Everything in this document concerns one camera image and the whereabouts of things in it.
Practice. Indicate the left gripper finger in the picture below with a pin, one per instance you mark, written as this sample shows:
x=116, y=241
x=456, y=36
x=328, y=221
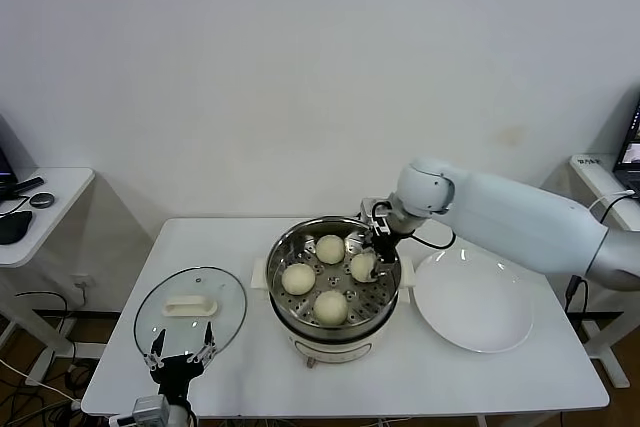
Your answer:
x=155, y=361
x=205, y=354

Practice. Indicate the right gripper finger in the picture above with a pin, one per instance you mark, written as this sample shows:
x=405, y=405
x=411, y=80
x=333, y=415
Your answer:
x=376, y=271
x=368, y=247

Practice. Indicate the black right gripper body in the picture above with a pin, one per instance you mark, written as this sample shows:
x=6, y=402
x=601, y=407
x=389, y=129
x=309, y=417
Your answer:
x=385, y=247

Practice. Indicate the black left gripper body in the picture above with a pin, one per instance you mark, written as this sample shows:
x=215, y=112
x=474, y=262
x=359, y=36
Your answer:
x=175, y=374

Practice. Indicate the white steamed baozi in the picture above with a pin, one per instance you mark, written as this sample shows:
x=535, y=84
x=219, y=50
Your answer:
x=330, y=308
x=330, y=248
x=298, y=278
x=360, y=267

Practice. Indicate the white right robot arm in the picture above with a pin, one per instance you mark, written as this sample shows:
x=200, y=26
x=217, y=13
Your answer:
x=500, y=212

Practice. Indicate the stainless steel steamer basket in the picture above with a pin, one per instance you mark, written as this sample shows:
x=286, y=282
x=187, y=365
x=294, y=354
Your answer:
x=300, y=317

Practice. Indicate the cream electric cooker base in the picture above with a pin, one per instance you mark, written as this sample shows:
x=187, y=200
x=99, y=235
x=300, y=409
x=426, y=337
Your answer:
x=330, y=347

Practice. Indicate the white round plate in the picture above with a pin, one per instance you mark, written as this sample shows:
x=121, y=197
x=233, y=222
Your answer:
x=470, y=297

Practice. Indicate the white desk with monitor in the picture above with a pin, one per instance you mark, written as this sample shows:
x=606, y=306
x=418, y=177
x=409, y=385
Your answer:
x=55, y=227

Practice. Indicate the black computer mouse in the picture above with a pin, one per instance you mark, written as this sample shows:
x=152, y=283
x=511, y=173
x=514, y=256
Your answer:
x=15, y=227

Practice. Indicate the round black disc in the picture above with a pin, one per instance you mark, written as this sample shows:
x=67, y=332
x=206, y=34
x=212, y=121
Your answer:
x=41, y=199

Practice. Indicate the black remote control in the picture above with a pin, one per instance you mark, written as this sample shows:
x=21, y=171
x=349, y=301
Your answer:
x=30, y=185

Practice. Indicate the white printed label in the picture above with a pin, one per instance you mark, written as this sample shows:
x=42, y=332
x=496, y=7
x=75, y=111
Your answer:
x=587, y=162

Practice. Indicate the dark computer monitor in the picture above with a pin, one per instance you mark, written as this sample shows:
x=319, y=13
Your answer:
x=5, y=162

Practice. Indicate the open laptop with lit screen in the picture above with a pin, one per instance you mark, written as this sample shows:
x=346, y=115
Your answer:
x=631, y=147

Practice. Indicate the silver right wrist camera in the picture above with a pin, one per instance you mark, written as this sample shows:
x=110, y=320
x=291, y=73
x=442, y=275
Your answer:
x=375, y=214

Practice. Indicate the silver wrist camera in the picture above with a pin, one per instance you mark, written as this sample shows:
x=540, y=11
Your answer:
x=150, y=409
x=375, y=214

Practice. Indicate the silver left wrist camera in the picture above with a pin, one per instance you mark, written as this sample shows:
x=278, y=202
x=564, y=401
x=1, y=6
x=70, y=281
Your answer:
x=150, y=409

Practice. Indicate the white wall socket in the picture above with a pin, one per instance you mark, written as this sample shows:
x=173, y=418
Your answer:
x=82, y=281

